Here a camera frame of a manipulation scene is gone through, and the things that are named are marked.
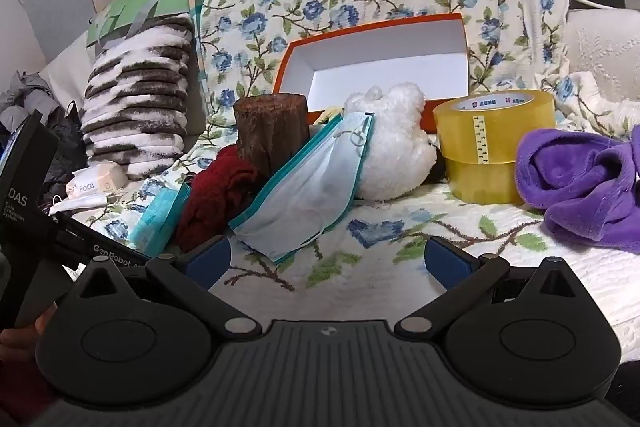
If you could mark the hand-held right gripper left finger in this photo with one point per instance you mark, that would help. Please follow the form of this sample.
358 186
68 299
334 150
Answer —
210 257

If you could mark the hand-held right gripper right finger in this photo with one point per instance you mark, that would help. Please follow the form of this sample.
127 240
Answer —
445 257

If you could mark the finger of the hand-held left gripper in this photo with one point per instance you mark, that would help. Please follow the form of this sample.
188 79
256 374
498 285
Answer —
100 247

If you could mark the dark red knitted cloth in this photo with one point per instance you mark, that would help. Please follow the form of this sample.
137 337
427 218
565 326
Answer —
215 197

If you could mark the white plush toy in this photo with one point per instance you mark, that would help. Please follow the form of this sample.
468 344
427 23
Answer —
395 147

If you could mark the dark wooden block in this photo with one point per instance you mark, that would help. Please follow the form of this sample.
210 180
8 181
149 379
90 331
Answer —
270 132

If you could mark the purple fleece cloth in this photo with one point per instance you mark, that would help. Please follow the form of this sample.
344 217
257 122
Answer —
575 187

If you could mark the orange cardboard box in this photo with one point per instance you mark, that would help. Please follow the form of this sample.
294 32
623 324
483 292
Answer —
380 57

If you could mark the white pink soft package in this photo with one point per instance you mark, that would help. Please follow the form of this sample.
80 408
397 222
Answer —
97 179

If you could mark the person's left hand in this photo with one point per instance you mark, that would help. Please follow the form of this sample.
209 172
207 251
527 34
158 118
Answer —
25 342

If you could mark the white face mask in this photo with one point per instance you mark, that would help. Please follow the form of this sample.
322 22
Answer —
75 205

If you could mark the teal tissue packet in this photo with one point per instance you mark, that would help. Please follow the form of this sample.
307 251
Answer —
155 222

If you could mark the black bag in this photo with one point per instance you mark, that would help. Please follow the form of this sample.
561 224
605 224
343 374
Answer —
67 142

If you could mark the grey clothes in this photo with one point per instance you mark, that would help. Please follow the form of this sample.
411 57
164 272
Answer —
25 99

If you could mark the teal-edged translucent zip pouch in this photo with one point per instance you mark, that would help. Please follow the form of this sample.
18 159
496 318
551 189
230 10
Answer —
300 202

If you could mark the white pillow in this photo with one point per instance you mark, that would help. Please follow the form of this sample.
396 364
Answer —
67 67

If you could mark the brown white striped fluffy blanket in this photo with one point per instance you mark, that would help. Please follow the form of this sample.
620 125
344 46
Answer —
135 107

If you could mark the white flat panel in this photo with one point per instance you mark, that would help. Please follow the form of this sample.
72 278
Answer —
55 7

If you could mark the white lace cushion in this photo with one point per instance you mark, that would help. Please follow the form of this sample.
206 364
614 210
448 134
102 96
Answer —
605 52

